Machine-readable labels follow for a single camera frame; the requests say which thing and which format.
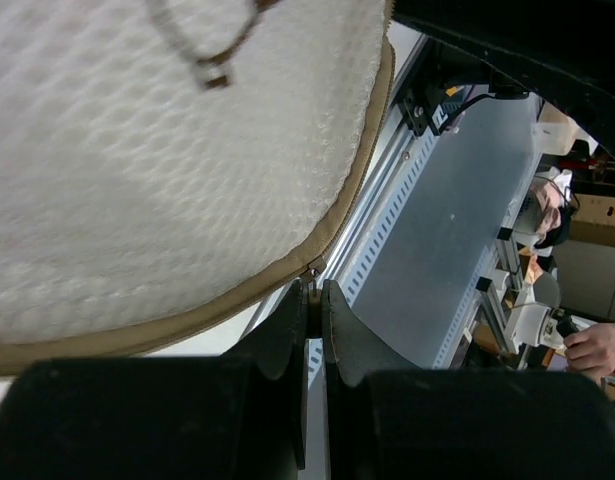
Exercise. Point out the white round mesh laundry bag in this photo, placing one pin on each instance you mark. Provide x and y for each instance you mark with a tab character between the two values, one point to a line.
165	164

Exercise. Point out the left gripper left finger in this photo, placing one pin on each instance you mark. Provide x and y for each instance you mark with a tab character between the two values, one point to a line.
239	415

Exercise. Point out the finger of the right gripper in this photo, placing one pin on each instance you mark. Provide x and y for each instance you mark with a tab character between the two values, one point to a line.
564	51

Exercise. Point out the person's bare hand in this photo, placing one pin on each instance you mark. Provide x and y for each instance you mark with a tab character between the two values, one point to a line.
591	352

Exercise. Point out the aluminium mounting rail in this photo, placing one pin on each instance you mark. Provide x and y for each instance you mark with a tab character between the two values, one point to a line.
407	48

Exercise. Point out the white slotted cable duct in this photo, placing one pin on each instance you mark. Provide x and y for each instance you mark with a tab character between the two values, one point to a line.
357	270

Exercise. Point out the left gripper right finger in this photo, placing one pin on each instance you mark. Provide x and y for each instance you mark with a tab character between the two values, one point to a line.
387	419

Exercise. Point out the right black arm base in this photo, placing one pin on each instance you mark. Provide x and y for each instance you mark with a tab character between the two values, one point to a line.
427	106

